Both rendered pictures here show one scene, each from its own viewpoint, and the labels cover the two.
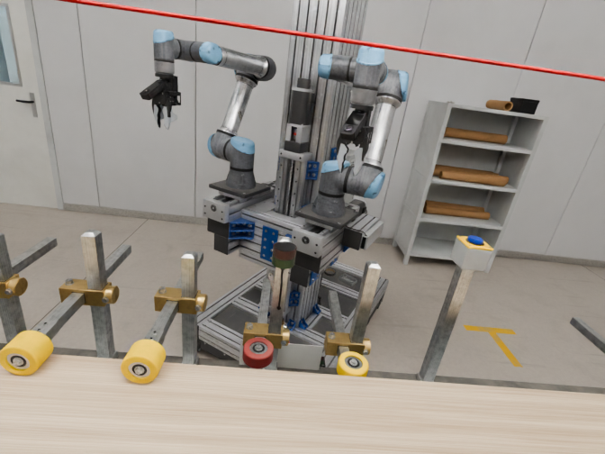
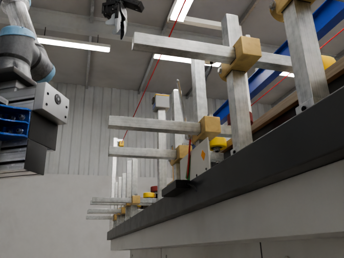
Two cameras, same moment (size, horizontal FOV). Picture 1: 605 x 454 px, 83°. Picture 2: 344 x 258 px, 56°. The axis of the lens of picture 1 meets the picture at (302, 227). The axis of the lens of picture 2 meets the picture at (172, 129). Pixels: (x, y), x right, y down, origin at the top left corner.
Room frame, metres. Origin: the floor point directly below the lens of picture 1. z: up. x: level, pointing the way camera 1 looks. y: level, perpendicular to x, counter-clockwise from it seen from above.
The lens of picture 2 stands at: (1.11, 0.97, 0.50)
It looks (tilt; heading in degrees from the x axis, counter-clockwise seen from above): 21 degrees up; 258
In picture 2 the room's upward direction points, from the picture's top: 2 degrees counter-clockwise
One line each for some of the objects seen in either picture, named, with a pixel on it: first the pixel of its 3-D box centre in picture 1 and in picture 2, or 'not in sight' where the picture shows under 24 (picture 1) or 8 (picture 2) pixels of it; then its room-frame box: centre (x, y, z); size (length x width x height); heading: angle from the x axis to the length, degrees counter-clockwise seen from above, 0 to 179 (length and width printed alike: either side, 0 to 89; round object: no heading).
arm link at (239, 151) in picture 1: (241, 151); not in sight; (1.67, 0.35, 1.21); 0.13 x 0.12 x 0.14; 57
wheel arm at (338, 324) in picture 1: (338, 332); (168, 155); (0.89, -0.16, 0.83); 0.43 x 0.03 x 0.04; 5
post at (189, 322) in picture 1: (189, 324); (237, 94); (0.80, 0.29, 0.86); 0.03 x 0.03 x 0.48; 5
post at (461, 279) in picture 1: (444, 329); (161, 154); (0.86, -0.47, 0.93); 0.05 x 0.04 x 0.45; 95
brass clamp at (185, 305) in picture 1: (181, 300); (238, 61); (0.80, 0.31, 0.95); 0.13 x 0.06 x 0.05; 95
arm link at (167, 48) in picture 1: (164, 46); not in sight; (1.46, 0.63, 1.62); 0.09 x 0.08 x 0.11; 147
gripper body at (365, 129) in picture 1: (358, 125); (115, 6); (1.10, -0.13, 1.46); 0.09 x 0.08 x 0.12; 154
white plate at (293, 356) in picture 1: (280, 355); (192, 165); (0.84, 0.01, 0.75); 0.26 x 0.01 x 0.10; 95
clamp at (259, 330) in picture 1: (266, 336); (205, 131); (0.81, 0.06, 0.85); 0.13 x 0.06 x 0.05; 95
